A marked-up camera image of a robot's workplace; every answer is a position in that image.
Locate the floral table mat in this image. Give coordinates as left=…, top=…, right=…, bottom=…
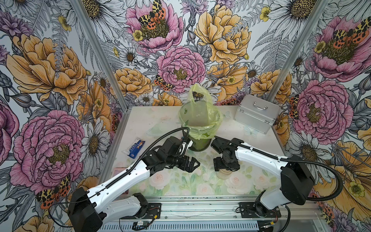
left=128, top=148, right=280, bottom=197

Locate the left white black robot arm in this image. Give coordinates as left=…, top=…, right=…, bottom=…
left=67, top=136, right=200, bottom=232

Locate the black mesh trash bin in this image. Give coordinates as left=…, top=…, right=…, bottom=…
left=185, top=102, right=215, bottom=152

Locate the aluminium front rail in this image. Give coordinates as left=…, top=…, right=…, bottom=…
left=97, top=196, right=331, bottom=232

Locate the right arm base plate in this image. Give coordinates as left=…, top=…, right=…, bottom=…
left=235, top=202, right=281, bottom=218

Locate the clear plastic rice jar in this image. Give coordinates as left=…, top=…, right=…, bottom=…
left=216, top=169, right=233, bottom=180

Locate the silver aluminium case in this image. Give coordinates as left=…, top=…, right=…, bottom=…
left=234, top=95, right=280, bottom=134

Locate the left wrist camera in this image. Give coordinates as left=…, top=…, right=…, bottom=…
left=181, top=138, right=193, bottom=152

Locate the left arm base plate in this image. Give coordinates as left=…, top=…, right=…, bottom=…
left=121, top=203, right=162, bottom=219

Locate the yellow-green plastic bin bag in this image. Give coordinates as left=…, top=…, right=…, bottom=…
left=178, top=83, right=223, bottom=140

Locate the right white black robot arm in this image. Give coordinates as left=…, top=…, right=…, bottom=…
left=211, top=136, right=315, bottom=218

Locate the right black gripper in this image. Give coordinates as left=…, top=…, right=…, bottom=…
left=214, top=155, right=240, bottom=172

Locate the blue packaged item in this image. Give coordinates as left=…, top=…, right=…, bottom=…
left=122, top=137, right=145, bottom=159

